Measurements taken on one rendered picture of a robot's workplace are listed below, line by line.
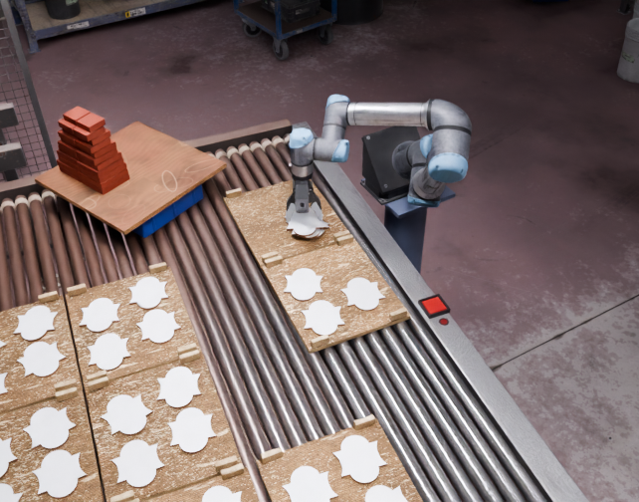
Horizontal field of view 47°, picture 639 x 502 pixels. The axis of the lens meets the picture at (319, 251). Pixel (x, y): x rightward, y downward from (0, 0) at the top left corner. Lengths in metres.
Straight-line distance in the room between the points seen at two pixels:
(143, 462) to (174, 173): 1.16
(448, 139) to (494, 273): 1.74
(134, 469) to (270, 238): 0.98
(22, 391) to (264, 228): 0.97
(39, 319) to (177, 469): 0.74
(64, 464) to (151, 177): 1.14
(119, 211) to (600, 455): 2.12
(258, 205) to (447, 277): 1.41
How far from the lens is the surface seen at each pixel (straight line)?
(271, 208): 2.76
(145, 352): 2.32
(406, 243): 3.06
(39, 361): 2.38
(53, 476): 2.11
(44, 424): 2.22
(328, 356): 2.26
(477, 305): 3.75
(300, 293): 2.41
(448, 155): 2.27
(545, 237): 4.22
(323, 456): 2.03
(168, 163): 2.87
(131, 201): 2.71
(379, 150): 2.87
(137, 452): 2.09
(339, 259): 2.54
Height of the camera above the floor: 2.64
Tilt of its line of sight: 42 degrees down
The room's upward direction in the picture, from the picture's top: 1 degrees counter-clockwise
